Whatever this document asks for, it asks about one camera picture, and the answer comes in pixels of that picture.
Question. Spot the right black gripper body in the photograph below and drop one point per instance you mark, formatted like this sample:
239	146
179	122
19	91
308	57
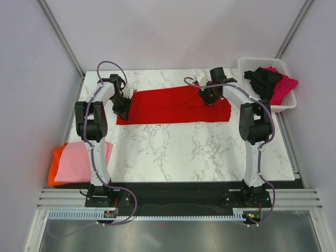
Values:
208	95

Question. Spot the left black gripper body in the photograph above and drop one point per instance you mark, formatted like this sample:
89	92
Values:
121	104

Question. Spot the red t shirt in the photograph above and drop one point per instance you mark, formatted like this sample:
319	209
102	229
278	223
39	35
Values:
174	105

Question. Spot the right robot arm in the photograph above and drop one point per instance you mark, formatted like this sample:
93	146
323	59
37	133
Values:
256	126

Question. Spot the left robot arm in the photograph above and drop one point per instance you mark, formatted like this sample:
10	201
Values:
92	126

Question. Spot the black t shirt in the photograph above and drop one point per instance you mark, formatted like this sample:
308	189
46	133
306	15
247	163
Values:
263	82

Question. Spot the magenta t shirt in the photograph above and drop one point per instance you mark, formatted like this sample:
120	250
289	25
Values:
277	86

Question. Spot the folded pink t shirt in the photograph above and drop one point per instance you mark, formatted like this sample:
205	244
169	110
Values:
74	166

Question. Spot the folded orange t shirt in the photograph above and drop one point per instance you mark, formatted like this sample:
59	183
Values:
54	167

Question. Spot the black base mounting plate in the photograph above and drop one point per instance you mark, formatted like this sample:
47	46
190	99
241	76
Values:
177	198

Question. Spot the aluminium front rail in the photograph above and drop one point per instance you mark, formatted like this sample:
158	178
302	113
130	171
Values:
286	199

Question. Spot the white slotted cable duct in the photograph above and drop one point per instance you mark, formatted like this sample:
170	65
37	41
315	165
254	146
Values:
106	215

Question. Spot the left aluminium frame post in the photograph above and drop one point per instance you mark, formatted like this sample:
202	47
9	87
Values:
60	36

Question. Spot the aluminium frame post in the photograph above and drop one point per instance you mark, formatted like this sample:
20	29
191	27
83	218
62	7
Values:
60	36
294	28

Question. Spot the right aluminium frame post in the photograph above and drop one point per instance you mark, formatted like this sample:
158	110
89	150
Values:
294	28

